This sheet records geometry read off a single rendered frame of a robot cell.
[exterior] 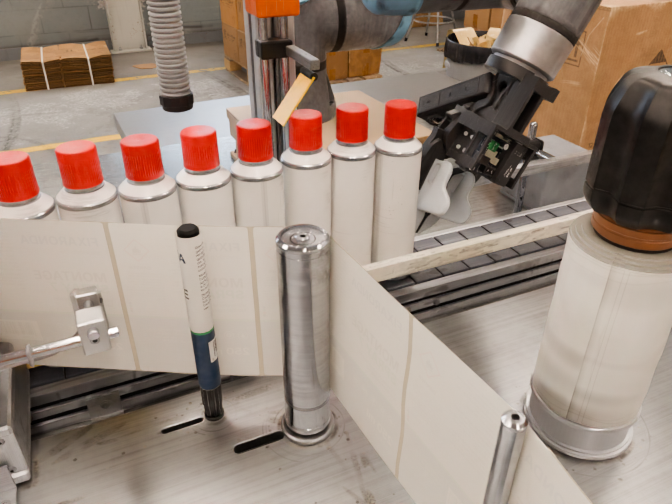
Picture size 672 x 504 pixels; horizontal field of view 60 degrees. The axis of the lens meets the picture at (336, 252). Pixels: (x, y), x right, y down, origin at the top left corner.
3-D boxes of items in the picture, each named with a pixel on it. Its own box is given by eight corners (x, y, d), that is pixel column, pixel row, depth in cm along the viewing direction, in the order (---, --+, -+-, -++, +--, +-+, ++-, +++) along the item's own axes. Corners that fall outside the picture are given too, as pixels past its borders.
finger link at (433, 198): (417, 243, 65) (460, 170, 62) (390, 220, 69) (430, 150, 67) (436, 250, 67) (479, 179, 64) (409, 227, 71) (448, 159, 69)
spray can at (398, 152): (384, 285, 68) (394, 114, 57) (360, 264, 72) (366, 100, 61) (420, 273, 70) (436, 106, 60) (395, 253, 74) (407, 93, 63)
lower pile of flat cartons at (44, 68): (25, 92, 432) (17, 62, 421) (26, 74, 474) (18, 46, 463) (117, 83, 454) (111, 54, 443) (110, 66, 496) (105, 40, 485)
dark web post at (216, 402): (207, 425, 50) (177, 235, 40) (202, 411, 51) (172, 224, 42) (227, 418, 51) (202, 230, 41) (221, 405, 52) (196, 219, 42)
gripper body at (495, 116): (465, 174, 60) (529, 65, 57) (421, 146, 67) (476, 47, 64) (510, 196, 65) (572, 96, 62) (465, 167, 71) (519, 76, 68)
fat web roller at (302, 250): (292, 453, 48) (282, 258, 38) (273, 414, 51) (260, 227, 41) (343, 435, 49) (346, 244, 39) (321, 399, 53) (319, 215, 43)
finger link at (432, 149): (409, 186, 66) (449, 115, 64) (402, 180, 67) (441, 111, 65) (437, 198, 69) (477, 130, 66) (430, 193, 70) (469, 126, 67)
